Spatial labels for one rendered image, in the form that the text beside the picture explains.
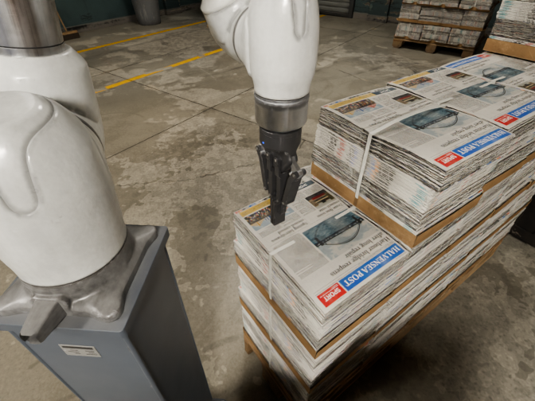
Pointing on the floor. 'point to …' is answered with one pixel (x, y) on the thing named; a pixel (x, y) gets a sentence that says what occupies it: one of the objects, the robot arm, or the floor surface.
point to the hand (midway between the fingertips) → (278, 209)
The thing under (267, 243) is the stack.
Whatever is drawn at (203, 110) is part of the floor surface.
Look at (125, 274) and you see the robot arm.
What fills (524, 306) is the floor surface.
